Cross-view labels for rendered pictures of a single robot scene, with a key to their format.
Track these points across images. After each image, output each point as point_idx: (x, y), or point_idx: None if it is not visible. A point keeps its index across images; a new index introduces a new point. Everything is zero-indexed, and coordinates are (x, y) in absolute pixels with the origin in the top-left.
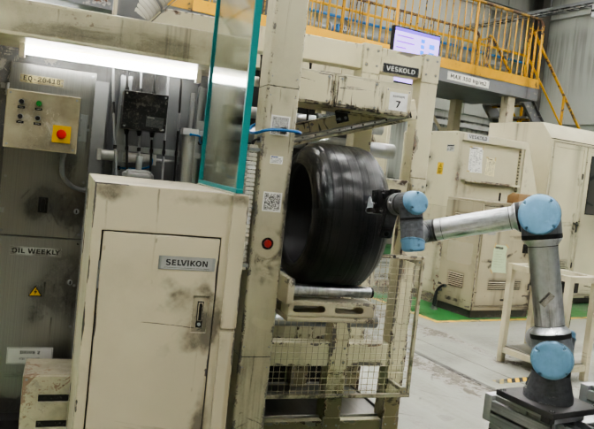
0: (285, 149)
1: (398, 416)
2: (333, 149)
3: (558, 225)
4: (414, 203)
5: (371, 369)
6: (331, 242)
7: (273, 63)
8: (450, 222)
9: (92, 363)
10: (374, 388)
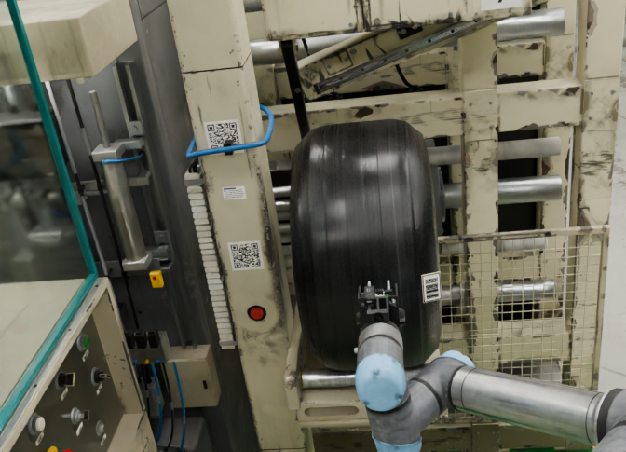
0: (245, 172)
1: (620, 382)
2: (326, 165)
3: None
4: (368, 394)
5: (618, 267)
6: (326, 344)
7: (178, 32)
8: (478, 396)
9: None
10: (605, 314)
